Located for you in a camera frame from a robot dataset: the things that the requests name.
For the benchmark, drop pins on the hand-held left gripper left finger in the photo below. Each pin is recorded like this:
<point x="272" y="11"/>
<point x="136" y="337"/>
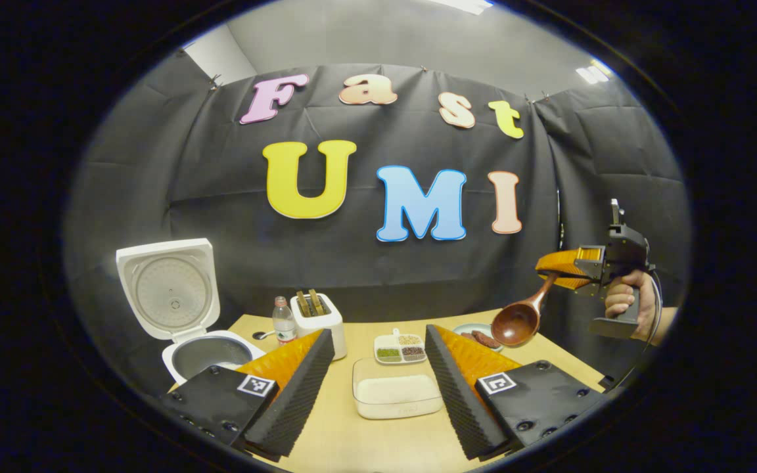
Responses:
<point x="296" y="394"/>

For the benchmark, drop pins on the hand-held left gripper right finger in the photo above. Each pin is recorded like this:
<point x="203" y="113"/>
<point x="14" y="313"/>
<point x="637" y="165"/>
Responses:
<point x="457" y="394"/>

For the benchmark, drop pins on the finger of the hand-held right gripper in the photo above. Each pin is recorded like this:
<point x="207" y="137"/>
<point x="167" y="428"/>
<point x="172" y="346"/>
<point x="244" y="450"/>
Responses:
<point x="566" y="263"/>

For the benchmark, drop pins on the clear box of white rice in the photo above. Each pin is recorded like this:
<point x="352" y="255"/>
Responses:
<point x="395" y="397"/>

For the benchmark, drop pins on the brown wooden spoon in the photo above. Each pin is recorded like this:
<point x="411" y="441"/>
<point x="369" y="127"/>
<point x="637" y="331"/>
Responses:
<point x="516" y="325"/>

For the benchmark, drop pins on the white rice cooker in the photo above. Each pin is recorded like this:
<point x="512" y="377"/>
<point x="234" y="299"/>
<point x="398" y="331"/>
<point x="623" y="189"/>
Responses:
<point x="168" y="253"/>

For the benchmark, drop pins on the brown meat piece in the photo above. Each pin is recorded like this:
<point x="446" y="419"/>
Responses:
<point x="468" y="336"/>
<point x="485" y="339"/>

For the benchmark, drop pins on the pale green plate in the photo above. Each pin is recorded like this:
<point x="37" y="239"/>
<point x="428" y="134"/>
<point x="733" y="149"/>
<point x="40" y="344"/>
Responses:
<point x="460" y="327"/>

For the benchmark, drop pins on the clear plastic water bottle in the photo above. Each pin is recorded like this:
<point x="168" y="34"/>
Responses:
<point x="284" y="325"/>

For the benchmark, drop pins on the white toaster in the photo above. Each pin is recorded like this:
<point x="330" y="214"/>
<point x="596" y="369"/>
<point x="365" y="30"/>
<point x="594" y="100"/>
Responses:
<point x="326" y="328"/>

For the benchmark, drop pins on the white divided dish of beans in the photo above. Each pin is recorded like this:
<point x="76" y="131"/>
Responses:
<point x="399" y="347"/>

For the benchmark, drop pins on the brown bread slice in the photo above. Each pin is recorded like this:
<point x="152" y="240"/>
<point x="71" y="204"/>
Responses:
<point x="302" y="303"/>
<point x="315" y="302"/>

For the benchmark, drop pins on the small ceiling light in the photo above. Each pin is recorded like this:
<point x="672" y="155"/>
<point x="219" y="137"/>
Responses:
<point x="594" y="71"/>

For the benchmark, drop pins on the black backdrop cloth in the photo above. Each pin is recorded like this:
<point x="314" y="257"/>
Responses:
<point x="221" y="210"/>

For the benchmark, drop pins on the large ceiling light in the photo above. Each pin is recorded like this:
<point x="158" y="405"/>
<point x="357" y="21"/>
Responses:
<point x="460" y="5"/>

